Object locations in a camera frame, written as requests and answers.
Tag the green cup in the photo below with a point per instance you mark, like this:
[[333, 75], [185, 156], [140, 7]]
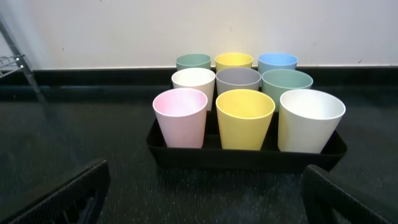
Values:
[[192, 60], [286, 81]]

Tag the grey cup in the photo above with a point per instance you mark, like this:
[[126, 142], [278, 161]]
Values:
[[237, 80]]

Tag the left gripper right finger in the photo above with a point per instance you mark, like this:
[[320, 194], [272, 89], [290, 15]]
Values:
[[335, 202]]

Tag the black tray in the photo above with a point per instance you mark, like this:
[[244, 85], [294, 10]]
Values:
[[248, 160]]

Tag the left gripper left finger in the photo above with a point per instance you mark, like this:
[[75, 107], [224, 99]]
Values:
[[62, 202]]

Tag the white cup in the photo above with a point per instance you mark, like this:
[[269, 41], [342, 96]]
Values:
[[193, 80], [306, 127]]

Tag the pink cup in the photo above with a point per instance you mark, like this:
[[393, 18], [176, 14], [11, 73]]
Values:
[[181, 122]]

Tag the blue cup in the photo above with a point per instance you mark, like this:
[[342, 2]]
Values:
[[276, 61]]

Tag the yellow cup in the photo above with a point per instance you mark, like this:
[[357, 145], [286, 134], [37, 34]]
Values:
[[234, 59], [244, 128]]

